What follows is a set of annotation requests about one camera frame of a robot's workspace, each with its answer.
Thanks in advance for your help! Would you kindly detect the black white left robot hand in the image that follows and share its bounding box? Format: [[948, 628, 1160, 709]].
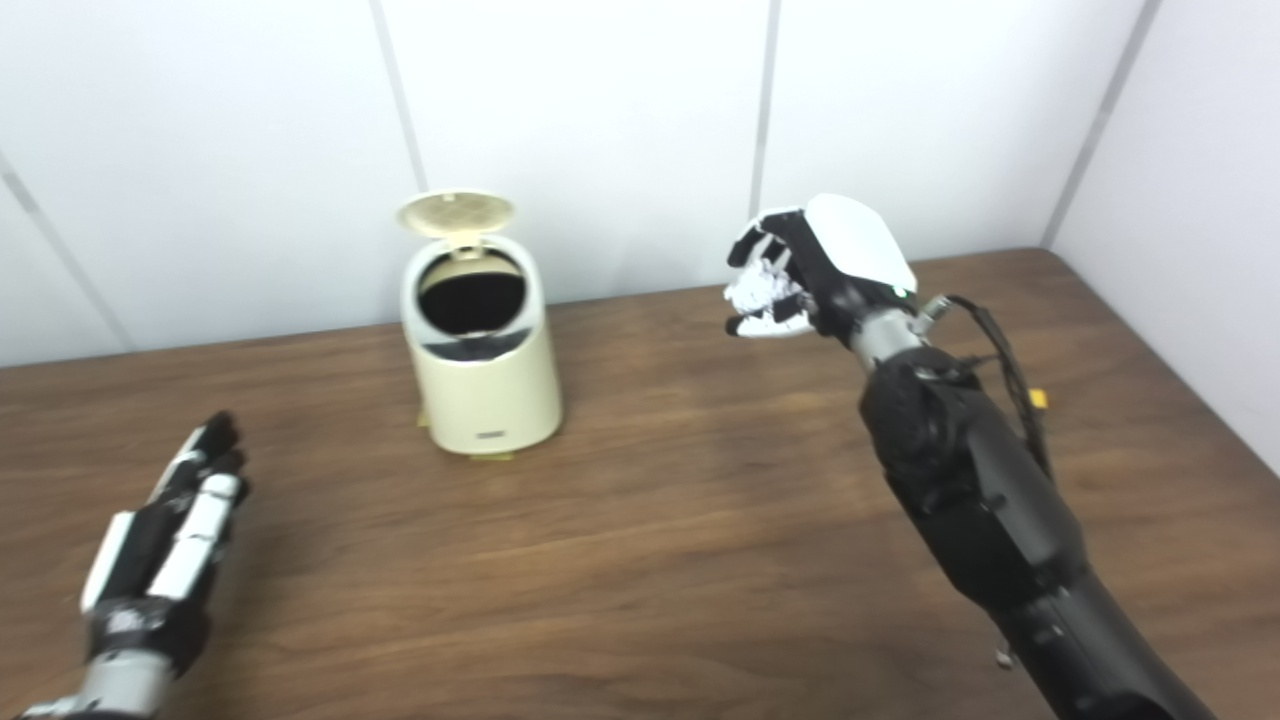
[[80, 411, 251, 671]]

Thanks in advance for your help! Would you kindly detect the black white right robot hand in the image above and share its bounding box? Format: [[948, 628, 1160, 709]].
[[725, 194, 919, 341]]

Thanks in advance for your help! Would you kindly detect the cream round bin lid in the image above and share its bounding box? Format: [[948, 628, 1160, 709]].
[[396, 191, 516, 246]]

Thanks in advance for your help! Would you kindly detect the cream-colored bin body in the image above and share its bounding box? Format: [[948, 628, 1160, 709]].
[[400, 232, 564, 458]]

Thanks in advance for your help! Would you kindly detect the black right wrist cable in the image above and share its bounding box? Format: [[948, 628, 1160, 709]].
[[920, 295, 1051, 481]]

